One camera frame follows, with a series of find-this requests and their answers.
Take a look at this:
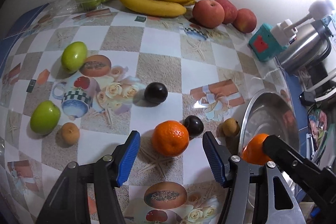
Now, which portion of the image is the banana bottom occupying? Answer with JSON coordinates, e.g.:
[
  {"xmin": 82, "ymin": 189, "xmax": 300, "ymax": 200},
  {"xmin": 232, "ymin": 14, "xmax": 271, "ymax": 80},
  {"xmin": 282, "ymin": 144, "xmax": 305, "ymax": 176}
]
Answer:
[{"xmin": 119, "ymin": 0, "xmax": 187, "ymax": 18}]

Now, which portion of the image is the dark plum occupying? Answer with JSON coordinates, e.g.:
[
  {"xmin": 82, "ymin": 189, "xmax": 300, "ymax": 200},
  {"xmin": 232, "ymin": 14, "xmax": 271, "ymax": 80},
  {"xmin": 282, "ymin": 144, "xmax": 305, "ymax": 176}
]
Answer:
[
  {"xmin": 183, "ymin": 115, "xmax": 204, "ymax": 139},
  {"xmin": 144, "ymin": 82, "xmax": 168, "ymax": 105}
]

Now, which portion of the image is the black power adapter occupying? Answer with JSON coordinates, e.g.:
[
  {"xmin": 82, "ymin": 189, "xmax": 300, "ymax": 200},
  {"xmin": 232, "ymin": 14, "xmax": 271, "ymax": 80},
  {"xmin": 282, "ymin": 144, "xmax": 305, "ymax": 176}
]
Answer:
[{"xmin": 299, "ymin": 91, "xmax": 315, "ymax": 106}]

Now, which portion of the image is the red apple left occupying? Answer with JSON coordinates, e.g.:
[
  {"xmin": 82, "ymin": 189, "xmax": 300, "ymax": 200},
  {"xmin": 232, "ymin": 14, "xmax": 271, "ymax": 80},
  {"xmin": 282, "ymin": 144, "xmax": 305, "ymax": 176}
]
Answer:
[{"xmin": 192, "ymin": 0, "xmax": 225, "ymax": 28}]

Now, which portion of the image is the small brown longan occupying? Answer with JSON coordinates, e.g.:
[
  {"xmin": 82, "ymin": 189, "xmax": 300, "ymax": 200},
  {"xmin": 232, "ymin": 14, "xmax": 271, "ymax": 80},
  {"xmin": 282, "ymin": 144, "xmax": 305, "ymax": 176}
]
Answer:
[
  {"xmin": 222, "ymin": 118, "xmax": 240, "ymax": 137},
  {"xmin": 61, "ymin": 122, "xmax": 80, "ymax": 145}
]

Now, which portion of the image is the checkered vinyl tablecloth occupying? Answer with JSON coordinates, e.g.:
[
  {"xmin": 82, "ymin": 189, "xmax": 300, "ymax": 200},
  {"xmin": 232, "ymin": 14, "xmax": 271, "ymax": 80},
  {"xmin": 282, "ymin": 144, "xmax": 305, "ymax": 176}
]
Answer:
[{"xmin": 1, "ymin": 2, "xmax": 291, "ymax": 223}]

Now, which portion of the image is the red apple right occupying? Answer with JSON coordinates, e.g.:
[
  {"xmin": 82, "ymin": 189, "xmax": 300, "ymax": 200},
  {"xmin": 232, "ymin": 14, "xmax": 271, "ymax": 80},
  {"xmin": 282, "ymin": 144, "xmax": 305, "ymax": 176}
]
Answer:
[{"xmin": 232, "ymin": 8, "xmax": 257, "ymax": 34}]

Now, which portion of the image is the steel thermos jug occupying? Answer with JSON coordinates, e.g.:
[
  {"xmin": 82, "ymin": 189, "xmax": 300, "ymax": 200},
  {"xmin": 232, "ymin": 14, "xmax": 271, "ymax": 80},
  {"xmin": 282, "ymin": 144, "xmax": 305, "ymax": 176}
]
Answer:
[{"xmin": 277, "ymin": 16, "xmax": 332, "ymax": 74}]

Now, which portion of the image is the red apple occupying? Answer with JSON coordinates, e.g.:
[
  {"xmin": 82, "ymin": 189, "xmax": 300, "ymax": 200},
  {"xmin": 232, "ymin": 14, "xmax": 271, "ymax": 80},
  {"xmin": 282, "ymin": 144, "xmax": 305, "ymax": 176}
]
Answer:
[
  {"xmin": 192, "ymin": 0, "xmax": 225, "ymax": 28},
  {"xmin": 215, "ymin": 0, "xmax": 238, "ymax": 24},
  {"xmin": 232, "ymin": 8, "xmax": 257, "ymax": 34}
]

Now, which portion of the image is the teal toy box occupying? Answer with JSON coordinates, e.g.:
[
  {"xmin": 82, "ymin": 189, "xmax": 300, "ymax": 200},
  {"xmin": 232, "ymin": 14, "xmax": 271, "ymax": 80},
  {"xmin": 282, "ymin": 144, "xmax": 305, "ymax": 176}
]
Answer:
[{"xmin": 248, "ymin": 23, "xmax": 286, "ymax": 62}]

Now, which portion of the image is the red apple middle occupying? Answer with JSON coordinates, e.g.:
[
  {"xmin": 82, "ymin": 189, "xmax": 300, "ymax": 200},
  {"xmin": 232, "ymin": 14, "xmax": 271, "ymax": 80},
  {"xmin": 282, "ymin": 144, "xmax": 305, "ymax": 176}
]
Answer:
[{"xmin": 215, "ymin": 0, "xmax": 238, "ymax": 24}]

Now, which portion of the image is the large steel bowl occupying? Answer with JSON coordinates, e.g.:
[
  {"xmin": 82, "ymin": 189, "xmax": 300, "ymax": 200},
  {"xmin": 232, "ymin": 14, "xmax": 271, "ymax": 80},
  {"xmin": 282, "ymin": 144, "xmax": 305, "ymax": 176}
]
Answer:
[{"xmin": 238, "ymin": 89, "xmax": 300, "ymax": 156}]

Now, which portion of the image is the orange tangerine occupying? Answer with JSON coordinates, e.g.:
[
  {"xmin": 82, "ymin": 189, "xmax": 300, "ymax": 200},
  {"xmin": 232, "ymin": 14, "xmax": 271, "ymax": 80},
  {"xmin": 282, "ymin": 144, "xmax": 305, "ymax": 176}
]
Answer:
[
  {"xmin": 241, "ymin": 133, "xmax": 271, "ymax": 165},
  {"xmin": 151, "ymin": 121, "xmax": 190, "ymax": 157}
]

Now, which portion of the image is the green jujube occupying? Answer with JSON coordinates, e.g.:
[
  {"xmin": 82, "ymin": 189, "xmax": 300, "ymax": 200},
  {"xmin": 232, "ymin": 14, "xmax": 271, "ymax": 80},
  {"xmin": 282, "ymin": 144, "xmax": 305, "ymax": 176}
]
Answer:
[
  {"xmin": 61, "ymin": 42, "xmax": 88, "ymax": 73},
  {"xmin": 30, "ymin": 100, "xmax": 61, "ymax": 135}
]

